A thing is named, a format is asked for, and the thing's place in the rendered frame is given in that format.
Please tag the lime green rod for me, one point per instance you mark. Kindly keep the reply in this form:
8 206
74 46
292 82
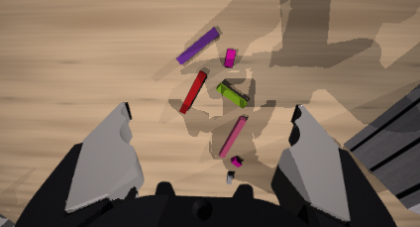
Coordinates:
231 95

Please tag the pink rod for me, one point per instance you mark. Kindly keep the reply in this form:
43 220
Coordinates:
232 137

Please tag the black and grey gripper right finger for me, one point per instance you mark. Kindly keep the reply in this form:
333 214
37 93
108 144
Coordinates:
321 183

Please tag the purple rod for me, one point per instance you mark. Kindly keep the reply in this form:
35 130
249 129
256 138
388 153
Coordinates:
197 46

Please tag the magenta rod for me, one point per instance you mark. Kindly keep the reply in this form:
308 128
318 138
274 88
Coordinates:
229 59
235 161

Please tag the grey rod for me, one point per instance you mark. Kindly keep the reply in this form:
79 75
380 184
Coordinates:
229 177

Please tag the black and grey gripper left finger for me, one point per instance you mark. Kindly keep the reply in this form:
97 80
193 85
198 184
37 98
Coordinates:
96 175

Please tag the red rod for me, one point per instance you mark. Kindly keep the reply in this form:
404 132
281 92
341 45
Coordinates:
192 92

